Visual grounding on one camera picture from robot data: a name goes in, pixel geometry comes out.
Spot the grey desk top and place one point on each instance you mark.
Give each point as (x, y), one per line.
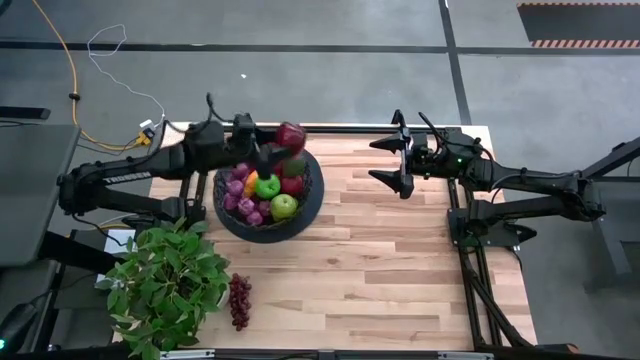
(30, 190)

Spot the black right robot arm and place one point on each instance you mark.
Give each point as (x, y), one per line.
(530, 180)

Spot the dark red grape bunch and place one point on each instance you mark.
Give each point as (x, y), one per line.
(239, 300)

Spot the black flat bar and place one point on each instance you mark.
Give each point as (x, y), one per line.
(25, 112)

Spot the black oblong object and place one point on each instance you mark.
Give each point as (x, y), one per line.
(75, 252)

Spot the black computer mouse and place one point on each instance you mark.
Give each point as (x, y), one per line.
(15, 325)

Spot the green potted plant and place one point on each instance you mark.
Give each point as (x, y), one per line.
(165, 285)

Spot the yellow-green pear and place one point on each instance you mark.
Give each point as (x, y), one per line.
(283, 206)

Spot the black aluminium table frame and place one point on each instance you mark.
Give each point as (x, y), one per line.
(340, 129)

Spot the dark green avocado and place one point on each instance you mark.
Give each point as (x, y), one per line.
(295, 167)

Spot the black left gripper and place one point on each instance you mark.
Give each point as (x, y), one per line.
(245, 132)

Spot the black metal table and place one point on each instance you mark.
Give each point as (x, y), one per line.
(617, 155)

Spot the yellow orange pepper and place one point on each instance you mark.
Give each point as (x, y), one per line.
(250, 184)

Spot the dark side desk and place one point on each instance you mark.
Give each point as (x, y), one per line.
(75, 310)

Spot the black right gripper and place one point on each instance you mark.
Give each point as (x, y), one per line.
(422, 157)

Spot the dark red pomegranate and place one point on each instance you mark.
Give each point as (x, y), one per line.
(292, 136)

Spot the white paper sheet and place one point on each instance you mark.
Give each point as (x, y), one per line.
(117, 242)

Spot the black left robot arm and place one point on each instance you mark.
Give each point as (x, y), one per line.
(130, 175)

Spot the bright green apple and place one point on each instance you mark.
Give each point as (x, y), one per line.
(268, 186)

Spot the white power adapter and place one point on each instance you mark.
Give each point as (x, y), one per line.
(147, 123)

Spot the dark mat with hazard stripes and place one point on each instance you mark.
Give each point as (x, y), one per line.
(580, 25)

